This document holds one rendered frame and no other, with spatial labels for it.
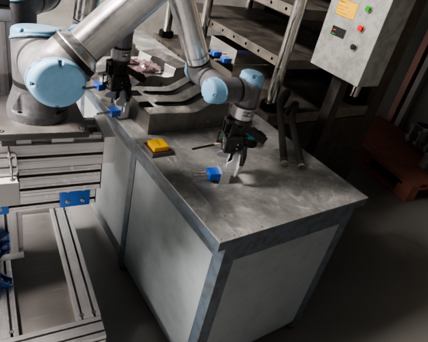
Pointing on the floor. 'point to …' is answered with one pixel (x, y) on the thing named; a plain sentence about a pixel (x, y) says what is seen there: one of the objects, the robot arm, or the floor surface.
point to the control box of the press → (354, 52)
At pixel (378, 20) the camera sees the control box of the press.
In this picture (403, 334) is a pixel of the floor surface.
